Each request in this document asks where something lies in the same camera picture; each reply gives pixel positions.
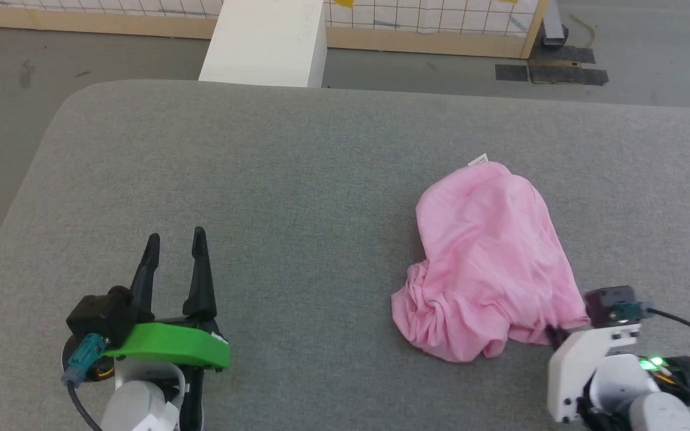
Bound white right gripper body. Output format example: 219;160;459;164
547;323;643;424

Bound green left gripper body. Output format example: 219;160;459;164
104;315;231;390

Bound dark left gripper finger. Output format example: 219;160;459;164
129;233;161;318
183;226;218;319

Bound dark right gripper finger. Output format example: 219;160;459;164
545;324;571;351

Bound pink garment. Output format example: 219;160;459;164
391;162;591;364

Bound grey fabric sofa seat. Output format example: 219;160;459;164
0;80;690;431

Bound white rectangular box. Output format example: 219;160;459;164
198;0;328;89

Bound large black floor mat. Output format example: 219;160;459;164
527;45;610;86

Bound small black floor mat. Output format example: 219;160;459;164
495;63;529;83

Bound black cable with teal plug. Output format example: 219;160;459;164
62;333;110;431

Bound black cable with white tag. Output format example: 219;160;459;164
644;306;690;368

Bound grey metal post foot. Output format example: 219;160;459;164
540;0;569;48

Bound yellowish cord on floor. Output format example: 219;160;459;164
571;14;598;50

